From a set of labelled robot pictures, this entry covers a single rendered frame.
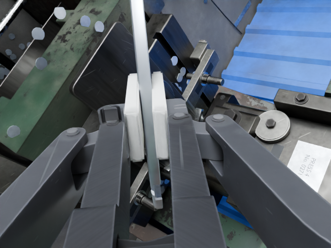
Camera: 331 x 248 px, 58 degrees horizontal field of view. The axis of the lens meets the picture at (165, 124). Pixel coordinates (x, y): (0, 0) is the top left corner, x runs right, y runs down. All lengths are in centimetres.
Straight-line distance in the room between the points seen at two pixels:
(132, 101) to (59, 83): 46
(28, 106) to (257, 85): 166
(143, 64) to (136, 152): 5
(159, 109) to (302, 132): 38
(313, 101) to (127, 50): 30
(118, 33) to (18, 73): 49
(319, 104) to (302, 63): 165
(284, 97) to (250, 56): 177
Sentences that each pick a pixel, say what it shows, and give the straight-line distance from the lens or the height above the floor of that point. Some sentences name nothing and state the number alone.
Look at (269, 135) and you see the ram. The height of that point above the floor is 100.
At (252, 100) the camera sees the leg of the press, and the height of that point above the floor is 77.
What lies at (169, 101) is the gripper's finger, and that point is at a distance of 18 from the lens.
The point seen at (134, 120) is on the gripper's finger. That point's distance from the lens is 15.
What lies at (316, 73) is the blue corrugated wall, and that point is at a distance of 206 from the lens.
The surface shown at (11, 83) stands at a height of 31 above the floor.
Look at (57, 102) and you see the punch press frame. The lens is 61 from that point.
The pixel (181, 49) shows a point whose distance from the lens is 74.
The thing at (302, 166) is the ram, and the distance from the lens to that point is 48.
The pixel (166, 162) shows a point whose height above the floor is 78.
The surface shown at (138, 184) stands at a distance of 67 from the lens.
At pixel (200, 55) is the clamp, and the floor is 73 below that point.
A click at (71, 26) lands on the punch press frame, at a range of 74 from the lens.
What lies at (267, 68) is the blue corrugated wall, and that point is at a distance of 216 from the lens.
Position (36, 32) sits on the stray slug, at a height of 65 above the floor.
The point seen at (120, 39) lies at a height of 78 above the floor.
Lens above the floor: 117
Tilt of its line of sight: 39 degrees down
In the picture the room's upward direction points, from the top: 108 degrees clockwise
